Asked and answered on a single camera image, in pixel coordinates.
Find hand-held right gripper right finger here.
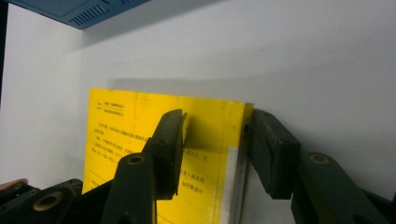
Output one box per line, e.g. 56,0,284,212
248,108,390,224

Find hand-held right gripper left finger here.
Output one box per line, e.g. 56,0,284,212
101,108,188,224

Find yellow book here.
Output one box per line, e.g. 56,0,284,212
82,88,254,224

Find blue plastic file rack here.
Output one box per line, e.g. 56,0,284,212
8,0,150,31

